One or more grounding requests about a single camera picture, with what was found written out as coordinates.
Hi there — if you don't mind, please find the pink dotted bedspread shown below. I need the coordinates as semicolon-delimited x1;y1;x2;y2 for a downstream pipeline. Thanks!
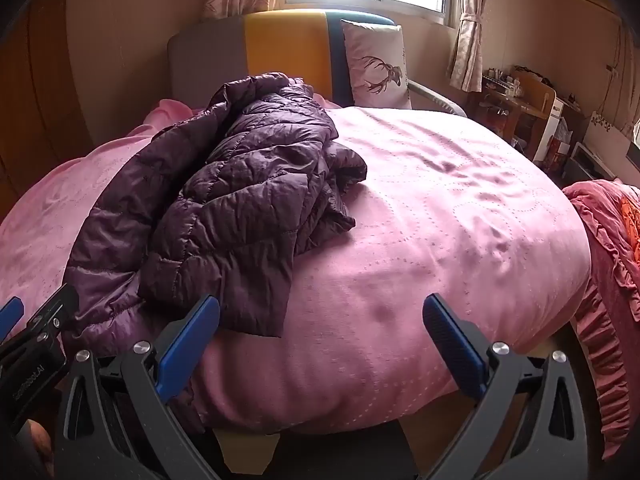
0;95;593;436

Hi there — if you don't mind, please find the person's left hand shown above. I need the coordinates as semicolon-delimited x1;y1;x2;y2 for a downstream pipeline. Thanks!
22;417;55;480

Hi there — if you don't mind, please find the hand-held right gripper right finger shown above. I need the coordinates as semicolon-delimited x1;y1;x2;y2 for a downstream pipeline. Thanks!
422;292;591;480

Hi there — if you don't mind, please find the white deer print pillow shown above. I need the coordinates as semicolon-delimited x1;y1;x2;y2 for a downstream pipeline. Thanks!
340;19;414;110

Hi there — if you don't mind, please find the purple quilted puffer jacket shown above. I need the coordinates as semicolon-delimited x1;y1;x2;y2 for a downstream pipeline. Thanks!
62;74;368;347

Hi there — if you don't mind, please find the grey bed rail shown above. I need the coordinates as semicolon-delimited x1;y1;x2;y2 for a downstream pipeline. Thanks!
407;80;469;119

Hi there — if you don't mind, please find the cluttered wooden desk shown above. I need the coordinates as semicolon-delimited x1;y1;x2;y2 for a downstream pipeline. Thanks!
479;66;558;162

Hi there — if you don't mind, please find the red ruffled blanket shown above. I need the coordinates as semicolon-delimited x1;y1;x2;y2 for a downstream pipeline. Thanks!
562;179;640;461

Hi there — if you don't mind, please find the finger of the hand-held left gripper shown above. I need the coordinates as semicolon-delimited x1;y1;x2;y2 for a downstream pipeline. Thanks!
0;296;25;356
22;284;80;348

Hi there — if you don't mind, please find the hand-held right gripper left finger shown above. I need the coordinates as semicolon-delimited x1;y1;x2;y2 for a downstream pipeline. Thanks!
52;294;223;480

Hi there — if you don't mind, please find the grey yellow blue headboard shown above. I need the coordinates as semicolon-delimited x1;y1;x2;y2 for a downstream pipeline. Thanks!
167;9;401;108

